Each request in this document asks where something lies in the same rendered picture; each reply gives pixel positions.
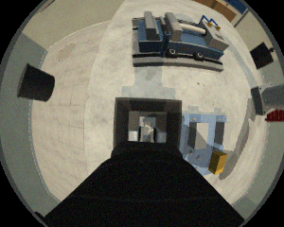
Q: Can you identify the yellow brass block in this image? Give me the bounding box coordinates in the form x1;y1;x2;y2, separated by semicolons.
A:
208;151;227;175

